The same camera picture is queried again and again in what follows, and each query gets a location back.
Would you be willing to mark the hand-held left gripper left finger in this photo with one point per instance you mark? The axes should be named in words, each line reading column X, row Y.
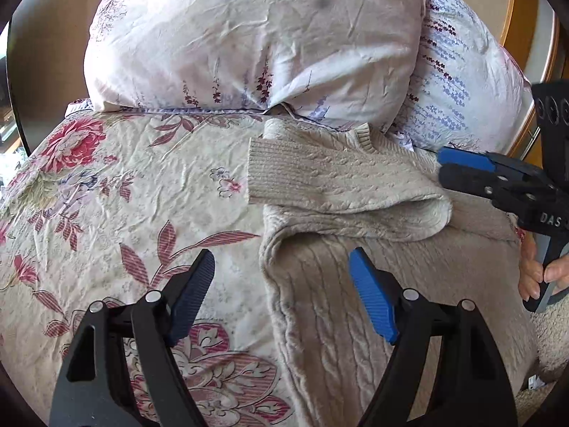
column 192, row 292

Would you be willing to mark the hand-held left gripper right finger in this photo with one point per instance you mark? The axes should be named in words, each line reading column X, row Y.
column 371, row 294

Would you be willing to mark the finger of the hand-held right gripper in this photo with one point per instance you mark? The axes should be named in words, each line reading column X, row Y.
column 462, row 180
column 466, row 158

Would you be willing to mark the person's right hand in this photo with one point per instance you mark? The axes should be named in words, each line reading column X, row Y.
column 531, row 271

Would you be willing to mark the lavender print pillow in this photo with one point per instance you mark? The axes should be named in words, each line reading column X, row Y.
column 462, row 80

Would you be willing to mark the floral bed sheet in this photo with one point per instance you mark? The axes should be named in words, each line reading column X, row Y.
column 133, row 195

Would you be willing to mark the wooden headboard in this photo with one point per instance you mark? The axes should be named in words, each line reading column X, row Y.
column 515, row 18

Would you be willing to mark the pink floral pillow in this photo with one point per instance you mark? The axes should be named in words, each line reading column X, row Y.
column 249, row 40

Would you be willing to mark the dark panel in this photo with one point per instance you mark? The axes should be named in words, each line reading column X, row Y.
column 18, row 80

